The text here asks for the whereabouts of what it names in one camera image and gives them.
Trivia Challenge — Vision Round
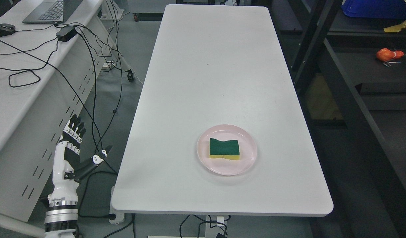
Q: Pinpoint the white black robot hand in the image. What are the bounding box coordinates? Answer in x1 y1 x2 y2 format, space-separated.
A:
48 114 112 207

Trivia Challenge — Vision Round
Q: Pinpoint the green yellow sponge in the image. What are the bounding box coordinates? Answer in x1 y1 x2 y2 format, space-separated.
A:
209 138 240 161

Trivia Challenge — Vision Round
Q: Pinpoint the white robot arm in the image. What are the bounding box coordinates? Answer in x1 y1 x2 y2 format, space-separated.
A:
44 194 80 238

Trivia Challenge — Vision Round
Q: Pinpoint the black metal shelf rack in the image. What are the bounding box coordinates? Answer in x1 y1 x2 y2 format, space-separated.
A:
268 0 406 238

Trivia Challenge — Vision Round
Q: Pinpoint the white power strip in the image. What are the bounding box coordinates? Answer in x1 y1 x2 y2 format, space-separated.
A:
109 186 125 225

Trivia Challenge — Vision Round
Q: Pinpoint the white side desk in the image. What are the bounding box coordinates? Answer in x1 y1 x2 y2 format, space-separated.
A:
0 0 104 222

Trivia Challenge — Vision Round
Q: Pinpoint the black power adapter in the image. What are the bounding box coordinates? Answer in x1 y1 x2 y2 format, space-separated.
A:
56 26 77 42

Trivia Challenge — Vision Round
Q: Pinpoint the black computer mouse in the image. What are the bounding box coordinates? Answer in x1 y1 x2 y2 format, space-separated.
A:
0 23 16 37

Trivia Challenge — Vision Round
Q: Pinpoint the grey laptop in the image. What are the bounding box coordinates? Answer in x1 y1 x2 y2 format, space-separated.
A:
22 0 82 24

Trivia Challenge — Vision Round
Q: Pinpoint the white table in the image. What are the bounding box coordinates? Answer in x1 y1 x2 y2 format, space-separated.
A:
112 4 334 217

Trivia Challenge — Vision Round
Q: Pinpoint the pink plate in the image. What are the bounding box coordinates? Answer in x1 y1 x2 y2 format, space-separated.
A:
197 124 258 176

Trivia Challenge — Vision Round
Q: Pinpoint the orange toy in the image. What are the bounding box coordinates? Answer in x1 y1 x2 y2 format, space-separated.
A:
376 48 404 62

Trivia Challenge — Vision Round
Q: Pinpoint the blue bin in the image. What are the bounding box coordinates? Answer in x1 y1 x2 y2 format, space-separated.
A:
341 0 406 19

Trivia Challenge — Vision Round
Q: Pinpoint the black cable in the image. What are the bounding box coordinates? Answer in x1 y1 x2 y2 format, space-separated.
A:
0 22 119 175

